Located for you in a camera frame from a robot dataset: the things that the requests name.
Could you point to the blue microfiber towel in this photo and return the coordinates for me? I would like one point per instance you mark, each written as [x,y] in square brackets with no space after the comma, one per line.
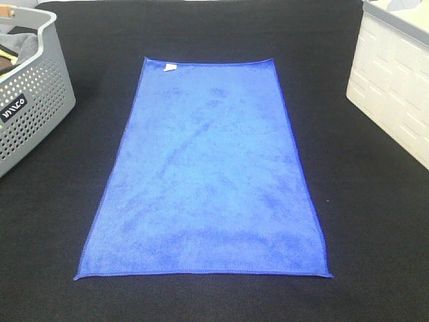
[207,180]

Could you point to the black table mat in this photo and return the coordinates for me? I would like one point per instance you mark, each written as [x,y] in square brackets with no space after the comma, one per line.
[370,195]

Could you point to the grey perforated laundry basket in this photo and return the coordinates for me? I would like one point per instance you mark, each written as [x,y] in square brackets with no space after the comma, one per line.
[37,95]

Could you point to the white plastic storage crate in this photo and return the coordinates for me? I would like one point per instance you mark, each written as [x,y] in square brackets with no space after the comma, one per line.
[389,75]

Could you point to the grey towel in basket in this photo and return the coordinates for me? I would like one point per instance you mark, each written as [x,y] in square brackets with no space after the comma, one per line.
[24,45]

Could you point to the yellow cloth in basket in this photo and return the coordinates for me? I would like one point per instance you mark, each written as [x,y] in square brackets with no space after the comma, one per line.
[8,58]

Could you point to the wooden basket handle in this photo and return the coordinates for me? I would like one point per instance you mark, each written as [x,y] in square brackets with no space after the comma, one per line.
[6,11]

